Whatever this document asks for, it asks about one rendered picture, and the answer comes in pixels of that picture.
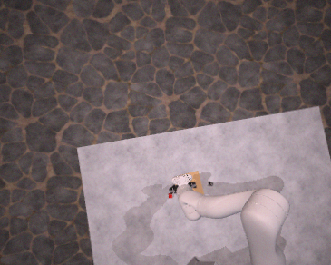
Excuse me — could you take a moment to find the tan square mat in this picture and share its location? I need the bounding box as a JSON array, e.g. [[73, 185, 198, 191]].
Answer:
[[186, 171, 204, 194]]

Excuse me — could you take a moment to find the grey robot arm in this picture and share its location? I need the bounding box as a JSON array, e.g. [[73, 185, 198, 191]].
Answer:
[[171, 174, 289, 265]]

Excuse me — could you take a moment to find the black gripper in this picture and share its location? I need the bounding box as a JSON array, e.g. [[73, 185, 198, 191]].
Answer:
[[169, 182, 197, 194]]

